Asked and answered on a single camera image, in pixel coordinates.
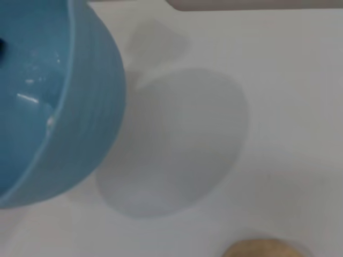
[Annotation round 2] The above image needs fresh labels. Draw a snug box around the blue bowl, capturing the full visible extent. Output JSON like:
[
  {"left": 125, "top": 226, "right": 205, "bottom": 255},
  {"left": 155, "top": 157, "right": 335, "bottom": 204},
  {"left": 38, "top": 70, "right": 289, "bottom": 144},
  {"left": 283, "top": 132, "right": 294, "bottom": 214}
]
[{"left": 0, "top": 0, "right": 126, "bottom": 209}]

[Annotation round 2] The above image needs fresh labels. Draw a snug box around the beige egg yolk pastry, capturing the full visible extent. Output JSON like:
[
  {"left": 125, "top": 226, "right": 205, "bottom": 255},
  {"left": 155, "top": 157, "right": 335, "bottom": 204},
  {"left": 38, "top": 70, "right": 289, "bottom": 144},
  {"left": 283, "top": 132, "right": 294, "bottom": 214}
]
[{"left": 221, "top": 239, "right": 309, "bottom": 257}]

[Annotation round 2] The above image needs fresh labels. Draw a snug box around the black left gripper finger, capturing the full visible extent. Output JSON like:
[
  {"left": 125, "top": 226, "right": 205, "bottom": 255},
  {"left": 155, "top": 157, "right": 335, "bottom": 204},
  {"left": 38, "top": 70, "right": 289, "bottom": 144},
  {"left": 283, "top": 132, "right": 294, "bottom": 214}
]
[{"left": 0, "top": 39, "right": 8, "bottom": 67}]

